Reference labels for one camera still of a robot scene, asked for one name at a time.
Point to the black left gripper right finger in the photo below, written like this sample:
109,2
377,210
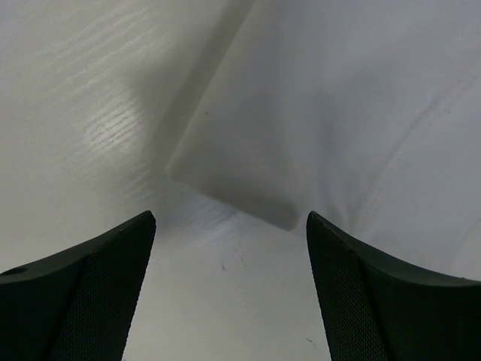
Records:
377,307

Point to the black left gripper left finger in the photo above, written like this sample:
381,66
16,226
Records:
77,304

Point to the white fabric skirt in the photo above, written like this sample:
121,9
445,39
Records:
366,112

